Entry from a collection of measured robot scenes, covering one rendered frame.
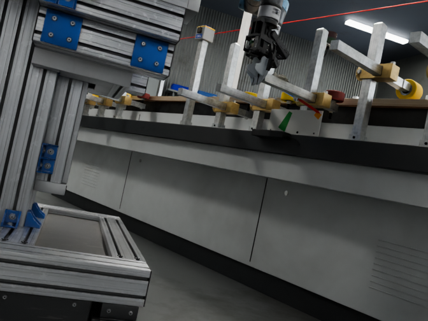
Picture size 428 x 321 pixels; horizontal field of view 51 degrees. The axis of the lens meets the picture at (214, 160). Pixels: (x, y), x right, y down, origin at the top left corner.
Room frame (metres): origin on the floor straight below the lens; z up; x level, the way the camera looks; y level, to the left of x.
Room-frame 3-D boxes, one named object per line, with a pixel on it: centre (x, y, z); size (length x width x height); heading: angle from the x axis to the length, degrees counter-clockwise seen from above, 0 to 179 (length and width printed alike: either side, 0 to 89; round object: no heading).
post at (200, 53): (2.34, 0.18, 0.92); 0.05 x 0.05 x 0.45; 41
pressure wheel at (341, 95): (1.80, -0.42, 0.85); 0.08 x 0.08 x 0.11
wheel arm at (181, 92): (2.07, 0.04, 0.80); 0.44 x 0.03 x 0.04; 131
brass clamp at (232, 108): (2.13, 0.00, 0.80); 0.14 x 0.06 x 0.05; 41
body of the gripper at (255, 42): (1.51, -0.07, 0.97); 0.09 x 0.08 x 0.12; 131
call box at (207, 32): (2.34, 0.18, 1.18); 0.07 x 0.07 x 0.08; 41
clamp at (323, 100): (1.75, -0.33, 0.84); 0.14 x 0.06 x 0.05; 41
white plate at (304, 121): (1.77, -0.27, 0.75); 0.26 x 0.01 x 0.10; 41
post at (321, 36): (1.76, -0.31, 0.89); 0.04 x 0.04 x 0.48; 41
